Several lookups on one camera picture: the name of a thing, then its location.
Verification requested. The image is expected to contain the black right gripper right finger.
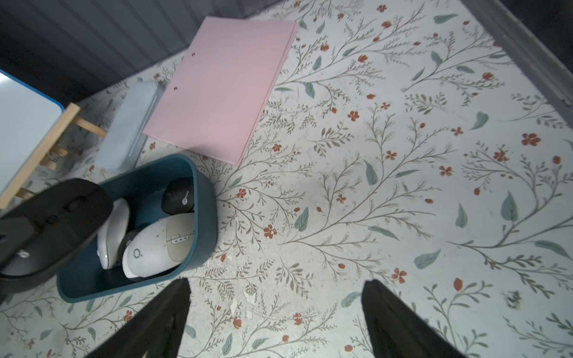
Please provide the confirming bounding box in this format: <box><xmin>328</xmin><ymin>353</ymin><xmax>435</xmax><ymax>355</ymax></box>
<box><xmin>361</xmin><ymin>280</ymin><xmax>463</xmax><ymax>358</ymax></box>

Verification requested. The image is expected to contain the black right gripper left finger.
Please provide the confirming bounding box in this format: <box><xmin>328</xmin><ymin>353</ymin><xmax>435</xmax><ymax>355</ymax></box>
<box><xmin>88</xmin><ymin>278</ymin><xmax>191</xmax><ymax>357</ymax></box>

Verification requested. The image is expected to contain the grey beige mouse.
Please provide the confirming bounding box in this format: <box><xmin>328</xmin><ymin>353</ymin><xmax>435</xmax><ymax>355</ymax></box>
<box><xmin>122</xmin><ymin>213</ymin><xmax>195</xmax><ymax>279</ymax></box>

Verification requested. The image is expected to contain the white mouse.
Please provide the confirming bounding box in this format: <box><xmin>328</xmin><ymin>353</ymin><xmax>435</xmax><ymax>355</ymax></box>
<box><xmin>96</xmin><ymin>198</ymin><xmax>131</xmax><ymax>270</ymax></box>

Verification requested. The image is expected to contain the teal plastic storage box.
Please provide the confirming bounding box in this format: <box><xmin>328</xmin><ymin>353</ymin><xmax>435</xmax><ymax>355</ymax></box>
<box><xmin>57</xmin><ymin>155</ymin><xmax>218</xmax><ymax>303</ymax></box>

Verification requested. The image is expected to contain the black lecoo mouse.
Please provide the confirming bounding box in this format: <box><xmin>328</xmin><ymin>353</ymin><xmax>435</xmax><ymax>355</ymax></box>
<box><xmin>117</xmin><ymin>228</ymin><xmax>142</xmax><ymax>264</ymax></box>
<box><xmin>161</xmin><ymin>177</ymin><xmax>195</xmax><ymax>215</ymax></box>

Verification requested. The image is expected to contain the light blue pencil case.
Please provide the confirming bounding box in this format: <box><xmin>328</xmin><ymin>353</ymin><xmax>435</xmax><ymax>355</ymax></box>
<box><xmin>95</xmin><ymin>81</ymin><xmax>165</xmax><ymax>172</ymax></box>

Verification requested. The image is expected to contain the floral table mat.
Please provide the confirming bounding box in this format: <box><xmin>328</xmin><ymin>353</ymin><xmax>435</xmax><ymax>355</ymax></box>
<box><xmin>0</xmin><ymin>0</ymin><xmax>573</xmax><ymax>358</ymax></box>

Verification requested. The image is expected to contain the wooden easel stand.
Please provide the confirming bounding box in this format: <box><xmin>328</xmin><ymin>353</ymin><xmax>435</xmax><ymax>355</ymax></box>
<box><xmin>1</xmin><ymin>102</ymin><xmax>107</xmax><ymax>210</ymax></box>

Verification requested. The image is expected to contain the pink folder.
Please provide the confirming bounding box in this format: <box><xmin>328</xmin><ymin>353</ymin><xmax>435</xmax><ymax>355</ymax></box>
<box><xmin>143</xmin><ymin>16</ymin><xmax>298</xmax><ymax>165</ymax></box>

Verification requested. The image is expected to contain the blue framed whiteboard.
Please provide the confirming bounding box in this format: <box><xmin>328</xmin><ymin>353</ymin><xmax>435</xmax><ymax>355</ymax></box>
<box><xmin>0</xmin><ymin>71</ymin><xmax>64</xmax><ymax>192</ymax></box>

